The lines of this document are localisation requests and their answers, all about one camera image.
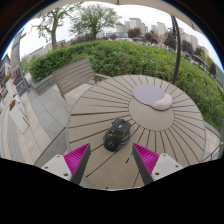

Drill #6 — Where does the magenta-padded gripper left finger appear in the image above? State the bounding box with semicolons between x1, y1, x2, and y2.
41;143;92;186

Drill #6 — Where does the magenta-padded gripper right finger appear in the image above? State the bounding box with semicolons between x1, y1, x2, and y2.
132;143;184;186

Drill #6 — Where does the black computer mouse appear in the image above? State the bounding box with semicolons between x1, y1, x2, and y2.
102;118;132;153

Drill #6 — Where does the lilac mouse pad with wrist rest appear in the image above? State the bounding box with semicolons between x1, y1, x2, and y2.
132;83;173;111

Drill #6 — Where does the white planter box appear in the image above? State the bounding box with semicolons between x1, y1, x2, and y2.
8;99;29;134

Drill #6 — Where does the grey slatted outdoor chair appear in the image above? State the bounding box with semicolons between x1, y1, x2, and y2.
51;58;111;113

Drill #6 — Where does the green hedge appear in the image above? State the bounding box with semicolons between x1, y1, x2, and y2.
27;39;224;131

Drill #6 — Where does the black curved metal pole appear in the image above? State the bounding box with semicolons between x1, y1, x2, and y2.
170;14;182;85

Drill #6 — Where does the tall sign board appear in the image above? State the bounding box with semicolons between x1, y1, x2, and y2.
9;29;31;98

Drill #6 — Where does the bare-trunked leaning tree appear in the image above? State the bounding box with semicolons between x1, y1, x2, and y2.
33;3;83;51

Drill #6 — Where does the group of apartment buildings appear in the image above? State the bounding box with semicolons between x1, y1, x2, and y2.
114;17;211;58

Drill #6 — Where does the round leafy tree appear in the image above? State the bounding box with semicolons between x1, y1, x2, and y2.
69;3;123;40

